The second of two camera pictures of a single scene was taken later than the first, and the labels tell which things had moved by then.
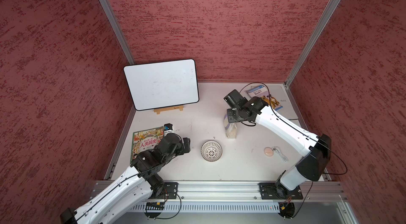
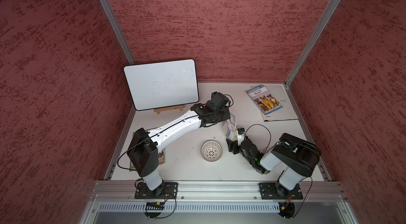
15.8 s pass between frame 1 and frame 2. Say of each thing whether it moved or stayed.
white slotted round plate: stayed
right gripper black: moved
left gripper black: moved
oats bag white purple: stayed
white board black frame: stayed
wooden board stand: stayed
